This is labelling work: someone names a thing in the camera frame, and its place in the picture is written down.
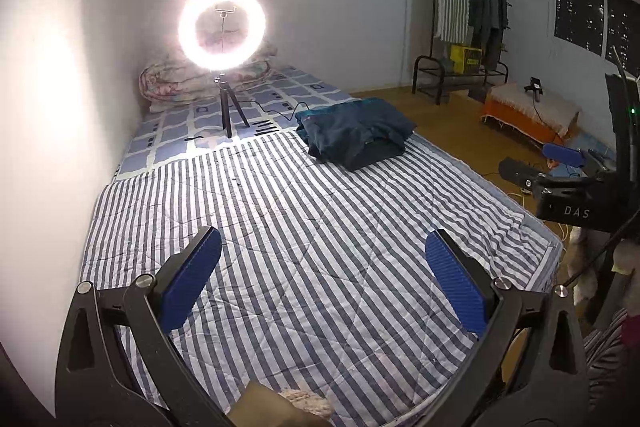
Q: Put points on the small black device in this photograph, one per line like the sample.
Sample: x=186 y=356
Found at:
x=535 y=87

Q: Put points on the folded floral quilt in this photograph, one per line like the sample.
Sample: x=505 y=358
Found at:
x=170 y=82

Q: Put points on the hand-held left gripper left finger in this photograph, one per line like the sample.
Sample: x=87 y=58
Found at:
x=192 y=277

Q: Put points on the person's right hand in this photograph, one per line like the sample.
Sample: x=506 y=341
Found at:
x=585 y=289

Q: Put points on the black tripod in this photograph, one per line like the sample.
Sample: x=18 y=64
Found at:
x=226 y=107

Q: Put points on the cream fuzzy cloth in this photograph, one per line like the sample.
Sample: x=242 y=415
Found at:
x=305 y=402

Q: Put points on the yellow box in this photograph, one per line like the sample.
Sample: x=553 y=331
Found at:
x=465 y=59

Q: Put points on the grey striped blanket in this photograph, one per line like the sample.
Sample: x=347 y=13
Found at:
x=300 y=257

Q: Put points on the teal plaid shirt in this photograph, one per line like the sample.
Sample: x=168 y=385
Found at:
x=350 y=127

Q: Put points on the orange bench with cream cover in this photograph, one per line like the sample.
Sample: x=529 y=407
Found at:
x=520 y=107

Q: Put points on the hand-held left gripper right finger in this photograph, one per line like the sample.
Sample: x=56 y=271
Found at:
x=457 y=279

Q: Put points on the beige cloth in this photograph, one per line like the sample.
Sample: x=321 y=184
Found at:
x=260 y=407

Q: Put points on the bed with blue checked sheet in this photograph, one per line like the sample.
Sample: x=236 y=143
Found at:
x=170 y=122

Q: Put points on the dark hanging garments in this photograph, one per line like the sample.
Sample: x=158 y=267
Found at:
x=482 y=7

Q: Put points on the blue floor mat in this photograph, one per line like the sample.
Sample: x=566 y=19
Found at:
x=595 y=142

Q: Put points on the zebra patterned pants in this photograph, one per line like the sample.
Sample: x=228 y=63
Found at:
x=605 y=352

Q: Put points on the person's right forearm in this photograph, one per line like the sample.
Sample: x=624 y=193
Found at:
x=632 y=329

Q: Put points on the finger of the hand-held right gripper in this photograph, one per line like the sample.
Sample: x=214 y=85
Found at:
x=517 y=174
x=562 y=153

